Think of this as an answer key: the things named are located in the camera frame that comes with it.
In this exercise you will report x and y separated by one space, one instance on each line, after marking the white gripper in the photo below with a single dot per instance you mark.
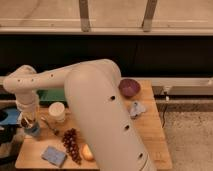
29 109

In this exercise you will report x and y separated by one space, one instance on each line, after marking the metal cup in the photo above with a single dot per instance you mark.
25 123

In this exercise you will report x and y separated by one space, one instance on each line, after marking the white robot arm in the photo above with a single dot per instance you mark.
92 94

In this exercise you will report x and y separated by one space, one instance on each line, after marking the blue cup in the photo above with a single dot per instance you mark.
33 131

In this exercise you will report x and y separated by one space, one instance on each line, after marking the metal fork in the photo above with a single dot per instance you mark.
54 130

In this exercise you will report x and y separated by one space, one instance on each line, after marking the white cup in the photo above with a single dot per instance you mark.
57 111

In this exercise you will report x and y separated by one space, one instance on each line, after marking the green plastic tray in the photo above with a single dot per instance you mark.
51 95

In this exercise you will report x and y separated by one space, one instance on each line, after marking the blue sponge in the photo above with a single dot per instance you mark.
54 156

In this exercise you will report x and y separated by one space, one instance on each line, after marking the bunch of dark grapes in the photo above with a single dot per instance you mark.
69 141

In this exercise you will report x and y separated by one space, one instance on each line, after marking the yellow apple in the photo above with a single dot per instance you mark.
86 153

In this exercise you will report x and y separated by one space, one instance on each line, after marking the purple bowl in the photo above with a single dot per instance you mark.
129 87

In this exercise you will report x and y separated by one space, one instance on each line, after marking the crumpled blue cloth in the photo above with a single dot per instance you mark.
136 109

